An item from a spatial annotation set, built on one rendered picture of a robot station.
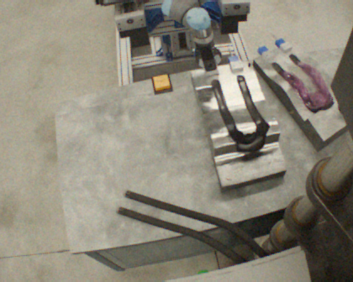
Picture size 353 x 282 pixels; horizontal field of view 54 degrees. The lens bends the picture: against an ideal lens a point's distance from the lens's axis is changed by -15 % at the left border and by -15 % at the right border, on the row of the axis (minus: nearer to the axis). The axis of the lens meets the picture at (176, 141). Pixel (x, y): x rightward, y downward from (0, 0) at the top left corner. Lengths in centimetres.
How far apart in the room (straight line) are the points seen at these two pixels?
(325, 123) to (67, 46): 218
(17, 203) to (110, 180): 119
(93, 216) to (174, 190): 33
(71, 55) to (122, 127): 149
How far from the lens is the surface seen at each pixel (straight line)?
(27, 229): 255
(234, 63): 165
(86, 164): 163
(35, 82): 303
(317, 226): 101
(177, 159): 156
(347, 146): 62
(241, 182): 147
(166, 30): 205
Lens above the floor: 223
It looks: 64 degrees down
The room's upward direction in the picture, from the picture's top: 9 degrees counter-clockwise
